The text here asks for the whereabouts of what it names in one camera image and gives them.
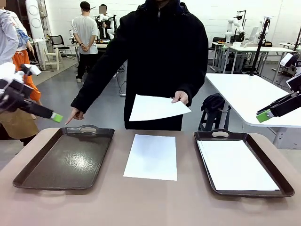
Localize person's left hand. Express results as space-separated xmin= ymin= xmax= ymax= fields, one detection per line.
xmin=171 ymin=91 xmax=189 ymax=105

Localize white monitor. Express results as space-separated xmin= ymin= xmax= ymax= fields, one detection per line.
xmin=248 ymin=26 xmax=259 ymax=44

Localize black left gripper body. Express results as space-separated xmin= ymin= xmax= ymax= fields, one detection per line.
xmin=0 ymin=79 xmax=33 ymax=113

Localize figure in grey striped shirt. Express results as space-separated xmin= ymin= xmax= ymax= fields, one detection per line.
xmin=0 ymin=2 xmax=19 ymax=66

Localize tall white air conditioner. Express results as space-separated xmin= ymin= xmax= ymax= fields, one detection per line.
xmin=25 ymin=0 xmax=46 ymax=41

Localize long white work table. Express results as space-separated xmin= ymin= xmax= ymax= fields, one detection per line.
xmin=229 ymin=46 xmax=294 ymax=82

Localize tan brown apron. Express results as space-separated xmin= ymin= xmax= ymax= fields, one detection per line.
xmin=0 ymin=108 xmax=40 ymax=140

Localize person's right hand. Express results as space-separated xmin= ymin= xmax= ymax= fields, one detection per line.
xmin=64 ymin=107 xmax=85 ymax=125

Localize dark step stool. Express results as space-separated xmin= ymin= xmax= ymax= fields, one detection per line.
xmin=199 ymin=108 xmax=232 ymax=132

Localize black mesh office chair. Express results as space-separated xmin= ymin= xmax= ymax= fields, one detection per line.
xmin=48 ymin=35 xmax=71 ymax=57

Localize wood-topped work table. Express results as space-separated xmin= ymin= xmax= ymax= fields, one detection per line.
xmin=70 ymin=39 xmax=111 ymax=71

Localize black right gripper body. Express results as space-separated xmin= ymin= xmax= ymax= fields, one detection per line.
xmin=293 ymin=90 xmax=301 ymax=108

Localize person in black clothes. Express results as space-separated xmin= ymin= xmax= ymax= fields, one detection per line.
xmin=95 ymin=4 xmax=114 ymax=40

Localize thin black floor stand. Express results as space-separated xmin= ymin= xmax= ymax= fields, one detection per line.
xmin=32 ymin=44 xmax=54 ymax=76

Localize black cloth bundle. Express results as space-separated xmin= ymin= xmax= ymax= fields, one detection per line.
xmin=201 ymin=93 xmax=227 ymax=112

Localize large white table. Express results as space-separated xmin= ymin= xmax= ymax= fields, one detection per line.
xmin=205 ymin=73 xmax=301 ymax=149

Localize person in white t-shirt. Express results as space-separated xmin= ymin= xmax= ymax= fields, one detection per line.
xmin=71 ymin=1 xmax=99 ymax=83

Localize dark brown plastic tray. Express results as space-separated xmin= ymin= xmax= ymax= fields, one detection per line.
xmin=13 ymin=124 xmax=115 ymax=191
xmin=193 ymin=129 xmax=295 ymax=198

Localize tall black tripod pole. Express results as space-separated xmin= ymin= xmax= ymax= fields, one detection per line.
xmin=249 ymin=16 xmax=271 ymax=76

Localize person in black hoodie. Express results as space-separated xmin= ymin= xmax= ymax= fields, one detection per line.
xmin=70 ymin=0 xmax=209 ymax=131

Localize white wooden chair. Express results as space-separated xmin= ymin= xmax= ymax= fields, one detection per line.
xmin=43 ymin=46 xmax=63 ymax=71

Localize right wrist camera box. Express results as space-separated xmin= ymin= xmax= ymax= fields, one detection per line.
xmin=279 ymin=53 xmax=300 ymax=68

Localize person's left forearm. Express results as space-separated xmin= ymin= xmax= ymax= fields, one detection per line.
xmin=182 ymin=58 xmax=209 ymax=107

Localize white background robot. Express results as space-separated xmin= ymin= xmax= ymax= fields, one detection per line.
xmin=103 ymin=14 xmax=116 ymax=40

